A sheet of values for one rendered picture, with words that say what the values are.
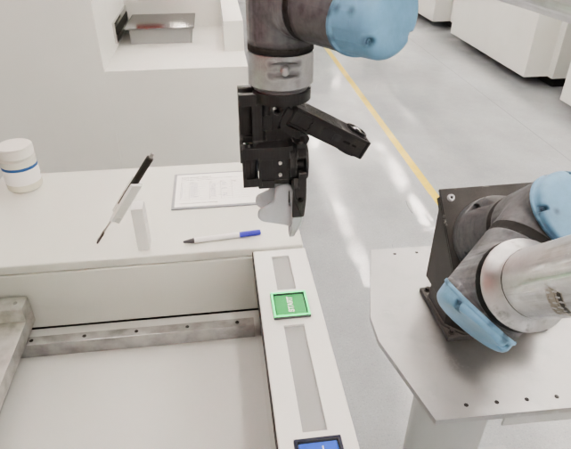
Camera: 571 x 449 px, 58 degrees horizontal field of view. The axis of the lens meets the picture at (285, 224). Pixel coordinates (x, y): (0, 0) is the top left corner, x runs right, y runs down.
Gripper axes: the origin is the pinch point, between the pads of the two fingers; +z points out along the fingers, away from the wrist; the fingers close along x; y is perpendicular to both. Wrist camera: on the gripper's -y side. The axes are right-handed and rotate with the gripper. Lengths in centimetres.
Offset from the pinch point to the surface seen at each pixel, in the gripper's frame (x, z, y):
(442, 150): -245, 110, -137
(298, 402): 17.4, 15.0, 2.0
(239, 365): -1.7, 28.6, 9.2
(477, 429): -2, 55, -39
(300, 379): 13.7, 15.0, 1.3
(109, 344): -8.0, 27.1, 31.4
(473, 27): -473, 84, -256
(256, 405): 6.8, 28.6, 6.9
